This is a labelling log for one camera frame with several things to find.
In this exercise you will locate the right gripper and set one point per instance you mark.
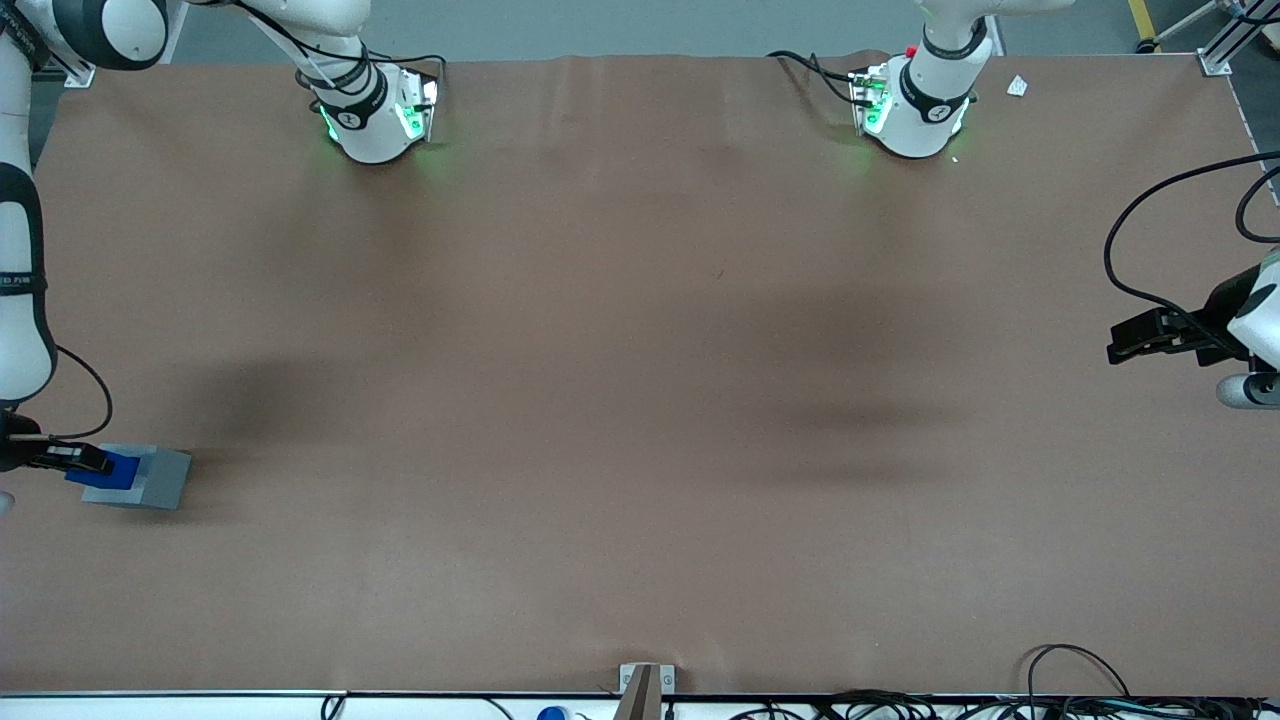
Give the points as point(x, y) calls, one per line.
point(14, 446)

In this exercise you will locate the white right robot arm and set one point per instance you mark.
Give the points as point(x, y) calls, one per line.
point(20, 300)

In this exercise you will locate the gray square base block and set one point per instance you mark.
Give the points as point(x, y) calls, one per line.
point(165, 478)

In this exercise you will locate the brown post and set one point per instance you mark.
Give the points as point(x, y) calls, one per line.
point(640, 700)

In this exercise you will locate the metal edge bracket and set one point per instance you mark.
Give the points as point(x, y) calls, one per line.
point(628, 678)

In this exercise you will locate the aluminium frame corner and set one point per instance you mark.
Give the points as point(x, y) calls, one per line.
point(1215, 63)

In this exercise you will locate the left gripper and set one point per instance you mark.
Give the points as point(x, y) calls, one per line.
point(1222, 302)

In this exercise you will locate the brown table mat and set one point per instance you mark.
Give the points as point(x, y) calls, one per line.
point(640, 400)

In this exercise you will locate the black stand leg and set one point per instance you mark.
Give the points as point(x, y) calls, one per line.
point(1148, 44)

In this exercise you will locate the blue cube part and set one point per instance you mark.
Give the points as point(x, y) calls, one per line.
point(118, 470)

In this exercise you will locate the small white tag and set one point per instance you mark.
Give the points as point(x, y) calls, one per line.
point(1017, 86)

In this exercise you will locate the aluminium frame profile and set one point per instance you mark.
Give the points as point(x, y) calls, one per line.
point(72, 68)

